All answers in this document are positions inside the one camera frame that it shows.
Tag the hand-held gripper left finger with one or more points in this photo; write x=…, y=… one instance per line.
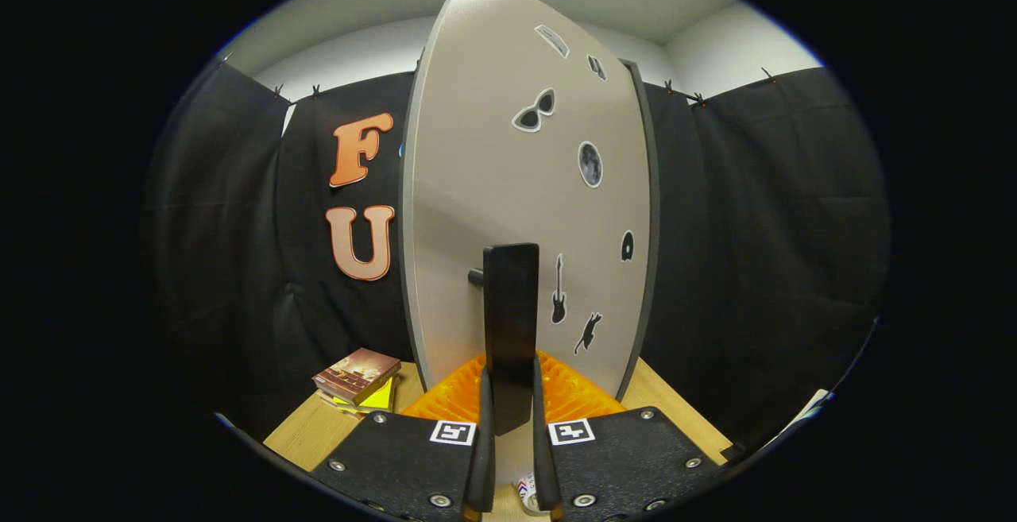
x=405, y=458

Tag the white shoe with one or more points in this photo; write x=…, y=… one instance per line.
x=523, y=487

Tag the beige shoe cabinet door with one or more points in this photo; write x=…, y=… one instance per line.
x=477, y=172

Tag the brown book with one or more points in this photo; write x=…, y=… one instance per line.
x=357, y=371

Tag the yellow book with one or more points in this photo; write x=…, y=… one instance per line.
x=380, y=399

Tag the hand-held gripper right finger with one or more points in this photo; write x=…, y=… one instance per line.
x=628, y=462

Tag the black backdrop cloth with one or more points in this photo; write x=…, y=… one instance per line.
x=763, y=268

